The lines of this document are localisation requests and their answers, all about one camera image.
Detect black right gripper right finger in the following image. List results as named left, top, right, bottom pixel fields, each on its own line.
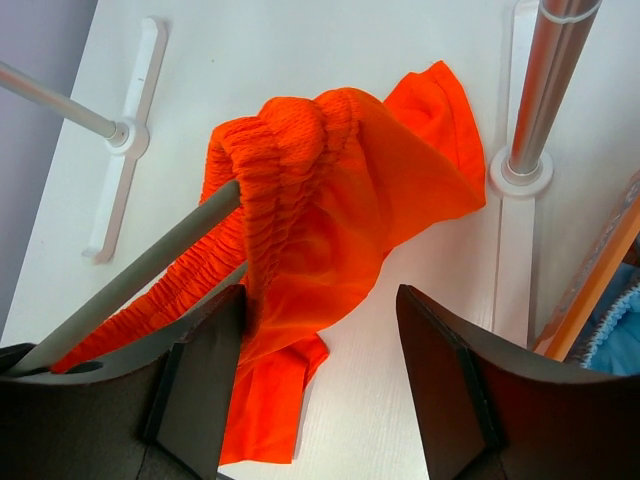
left=396, top=285, right=639, bottom=479

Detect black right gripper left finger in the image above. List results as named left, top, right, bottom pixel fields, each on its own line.
left=1, top=285, right=246, bottom=479

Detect grey hanger with metal hook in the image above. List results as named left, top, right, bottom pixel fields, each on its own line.
left=7, top=180, right=240, bottom=377

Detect light blue shorts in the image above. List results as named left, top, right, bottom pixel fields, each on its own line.
left=579, top=263, right=639, bottom=376

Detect orange shorts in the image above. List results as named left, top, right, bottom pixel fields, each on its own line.
left=53, top=62, right=486, bottom=464

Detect orange plastic basket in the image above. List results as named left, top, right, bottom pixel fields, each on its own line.
left=533, top=175, right=639, bottom=361

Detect silver clothes rack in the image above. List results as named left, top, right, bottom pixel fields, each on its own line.
left=1, top=1, right=600, bottom=346

